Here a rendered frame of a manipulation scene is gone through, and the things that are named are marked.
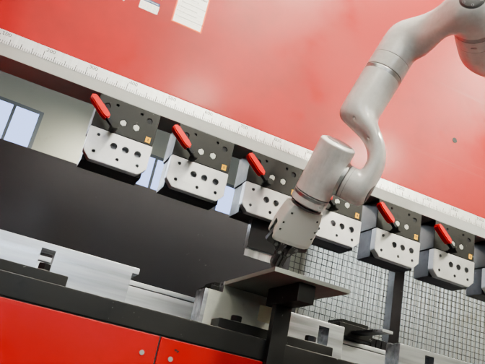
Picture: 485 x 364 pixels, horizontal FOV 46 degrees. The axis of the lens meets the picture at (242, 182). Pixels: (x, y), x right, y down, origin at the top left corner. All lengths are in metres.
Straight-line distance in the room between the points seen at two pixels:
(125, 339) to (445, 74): 1.32
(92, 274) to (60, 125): 6.53
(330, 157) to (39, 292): 0.65
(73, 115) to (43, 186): 6.01
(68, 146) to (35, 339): 6.62
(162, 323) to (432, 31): 0.84
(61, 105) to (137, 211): 6.03
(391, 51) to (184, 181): 0.56
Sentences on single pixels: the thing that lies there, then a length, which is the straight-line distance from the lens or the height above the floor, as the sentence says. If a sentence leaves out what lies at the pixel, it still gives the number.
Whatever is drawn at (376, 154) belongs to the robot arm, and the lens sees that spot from 1.28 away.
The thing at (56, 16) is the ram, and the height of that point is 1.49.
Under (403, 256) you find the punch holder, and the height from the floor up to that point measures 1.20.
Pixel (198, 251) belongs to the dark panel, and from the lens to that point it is 1.95.
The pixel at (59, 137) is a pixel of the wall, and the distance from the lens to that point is 7.73.
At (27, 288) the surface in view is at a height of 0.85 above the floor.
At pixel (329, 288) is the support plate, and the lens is 1.23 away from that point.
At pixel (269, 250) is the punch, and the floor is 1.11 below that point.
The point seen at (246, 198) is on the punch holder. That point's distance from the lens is 1.44.
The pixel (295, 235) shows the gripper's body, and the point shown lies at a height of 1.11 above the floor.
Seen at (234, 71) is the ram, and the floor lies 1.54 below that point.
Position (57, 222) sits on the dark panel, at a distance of 1.86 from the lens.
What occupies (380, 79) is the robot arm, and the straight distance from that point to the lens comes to 1.34.
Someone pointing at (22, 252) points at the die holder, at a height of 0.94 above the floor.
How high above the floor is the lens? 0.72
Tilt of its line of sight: 21 degrees up
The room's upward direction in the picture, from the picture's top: 12 degrees clockwise
